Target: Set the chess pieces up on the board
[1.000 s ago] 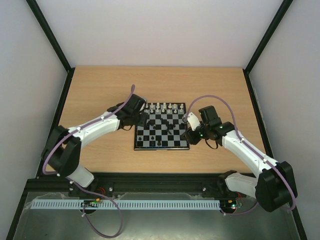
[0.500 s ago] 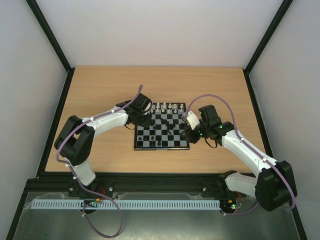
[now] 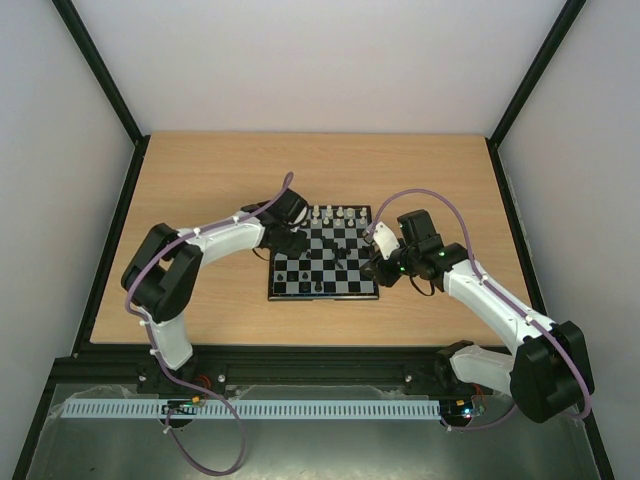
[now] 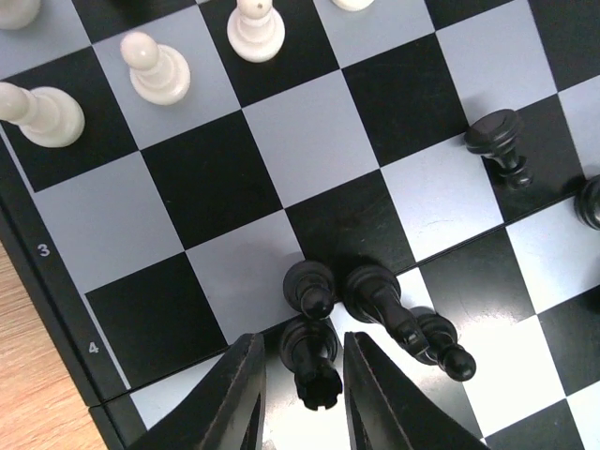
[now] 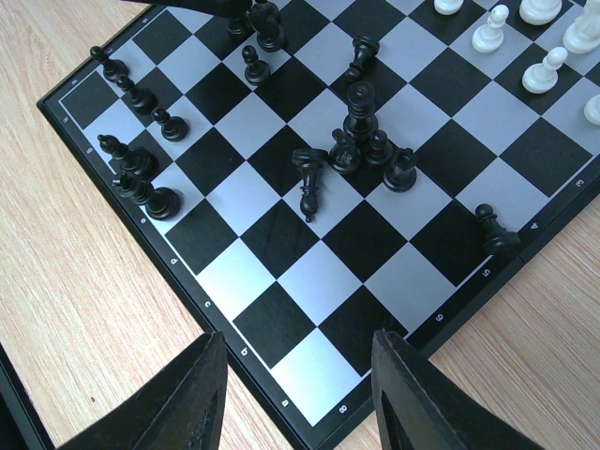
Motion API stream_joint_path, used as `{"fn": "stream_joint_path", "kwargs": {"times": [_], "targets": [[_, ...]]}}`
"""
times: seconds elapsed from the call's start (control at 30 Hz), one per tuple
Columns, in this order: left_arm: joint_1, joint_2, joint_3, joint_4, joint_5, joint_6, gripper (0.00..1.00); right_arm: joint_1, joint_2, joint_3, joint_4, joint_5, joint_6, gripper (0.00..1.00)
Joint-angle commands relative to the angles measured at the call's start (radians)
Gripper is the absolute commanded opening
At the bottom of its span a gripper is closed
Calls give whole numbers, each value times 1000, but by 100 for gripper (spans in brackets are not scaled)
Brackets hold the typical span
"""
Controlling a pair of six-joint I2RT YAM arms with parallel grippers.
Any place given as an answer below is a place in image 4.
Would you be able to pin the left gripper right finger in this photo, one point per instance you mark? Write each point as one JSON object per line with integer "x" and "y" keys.
{"x": 386, "y": 410}

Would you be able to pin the black bishop standing piece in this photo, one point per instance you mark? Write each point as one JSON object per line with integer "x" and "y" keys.
{"x": 371, "y": 294}

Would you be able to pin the black pawn right of bishop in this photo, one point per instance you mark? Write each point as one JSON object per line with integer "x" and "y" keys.
{"x": 443, "y": 348}

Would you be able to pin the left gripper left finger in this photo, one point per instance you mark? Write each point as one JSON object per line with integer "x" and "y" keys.
{"x": 225, "y": 410}

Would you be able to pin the black rook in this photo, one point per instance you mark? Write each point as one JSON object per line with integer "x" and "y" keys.
{"x": 308, "y": 349}

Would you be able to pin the black pawn beside rook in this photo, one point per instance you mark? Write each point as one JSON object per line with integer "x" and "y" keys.
{"x": 309, "y": 288}

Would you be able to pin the lying black pawn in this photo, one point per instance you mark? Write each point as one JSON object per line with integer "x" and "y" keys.
{"x": 495, "y": 137}

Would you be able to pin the white pawn piece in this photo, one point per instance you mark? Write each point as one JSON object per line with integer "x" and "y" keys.
{"x": 158, "y": 73}
{"x": 46, "y": 116}

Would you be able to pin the black grey chess board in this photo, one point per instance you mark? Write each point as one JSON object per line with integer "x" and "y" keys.
{"x": 164, "y": 233}

